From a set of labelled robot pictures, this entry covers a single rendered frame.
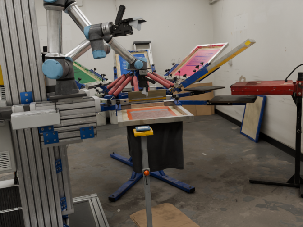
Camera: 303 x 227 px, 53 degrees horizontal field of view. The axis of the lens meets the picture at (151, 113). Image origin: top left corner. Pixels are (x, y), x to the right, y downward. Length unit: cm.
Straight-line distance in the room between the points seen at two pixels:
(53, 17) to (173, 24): 543
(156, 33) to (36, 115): 543
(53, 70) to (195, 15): 568
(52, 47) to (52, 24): 13
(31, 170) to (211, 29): 580
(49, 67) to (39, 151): 66
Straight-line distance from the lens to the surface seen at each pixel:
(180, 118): 236
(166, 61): 709
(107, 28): 180
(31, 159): 228
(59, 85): 202
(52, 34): 188
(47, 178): 232
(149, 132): 210
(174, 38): 713
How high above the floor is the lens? 147
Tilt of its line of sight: 11 degrees down
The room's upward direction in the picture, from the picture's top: 4 degrees counter-clockwise
